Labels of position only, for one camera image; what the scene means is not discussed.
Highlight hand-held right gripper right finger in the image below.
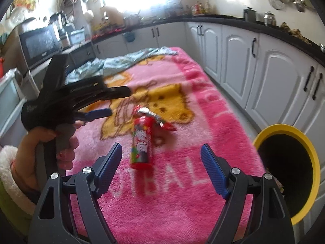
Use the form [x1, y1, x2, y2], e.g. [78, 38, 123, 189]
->
[200, 144, 294, 244]

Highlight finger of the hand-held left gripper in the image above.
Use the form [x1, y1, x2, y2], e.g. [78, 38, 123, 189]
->
[102, 86, 132, 100]
[77, 107, 113, 121]

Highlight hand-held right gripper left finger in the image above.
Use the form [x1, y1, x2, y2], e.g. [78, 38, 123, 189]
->
[27, 142, 123, 244]

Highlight red cylindrical can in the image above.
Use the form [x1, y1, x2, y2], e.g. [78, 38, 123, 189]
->
[130, 115, 154, 171]

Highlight red foil wrapper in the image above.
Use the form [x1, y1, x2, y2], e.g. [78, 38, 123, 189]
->
[134, 105, 177, 132]

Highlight yellow trash bin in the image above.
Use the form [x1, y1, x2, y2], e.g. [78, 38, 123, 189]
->
[253, 124, 321, 225]

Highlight person's left forearm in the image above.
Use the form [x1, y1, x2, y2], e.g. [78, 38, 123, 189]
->
[0, 145, 38, 234]

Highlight person's left hand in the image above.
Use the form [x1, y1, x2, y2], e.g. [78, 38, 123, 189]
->
[14, 127, 80, 191]

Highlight light blue cloth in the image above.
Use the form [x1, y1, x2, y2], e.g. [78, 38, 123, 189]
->
[66, 46, 178, 82]

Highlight pink printed blanket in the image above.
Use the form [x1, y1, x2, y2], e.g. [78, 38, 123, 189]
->
[65, 46, 267, 244]

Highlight black microwave oven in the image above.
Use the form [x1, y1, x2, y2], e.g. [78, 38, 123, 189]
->
[19, 24, 63, 66]

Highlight light blue storage box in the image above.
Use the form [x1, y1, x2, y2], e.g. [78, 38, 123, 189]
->
[70, 29, 86, 44]

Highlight black electric kettle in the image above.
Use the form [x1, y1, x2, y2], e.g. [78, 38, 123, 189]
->
[49, 12, 68, 29]

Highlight white base cabinets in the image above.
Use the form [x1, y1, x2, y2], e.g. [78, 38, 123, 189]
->
[74, 20, 325, 143]

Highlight cluster of condiment bottles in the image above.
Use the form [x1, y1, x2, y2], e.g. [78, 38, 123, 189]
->
[191, 1, 212, 16]

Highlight black canister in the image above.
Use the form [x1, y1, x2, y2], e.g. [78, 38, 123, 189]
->
[243, 7, 257, 22]

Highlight pile of ginger roots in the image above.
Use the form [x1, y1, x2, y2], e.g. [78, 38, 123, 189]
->
[281, 22, 313, 45]

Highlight steel canister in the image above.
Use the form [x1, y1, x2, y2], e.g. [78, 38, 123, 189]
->
[263, 11, 277, 26]

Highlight round steel mesh strainer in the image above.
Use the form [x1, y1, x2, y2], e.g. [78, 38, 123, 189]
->
[269, 0, 284, 11]

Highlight colourful wall picture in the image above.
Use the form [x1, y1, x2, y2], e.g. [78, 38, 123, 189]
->
[11, 0, 40, 14]

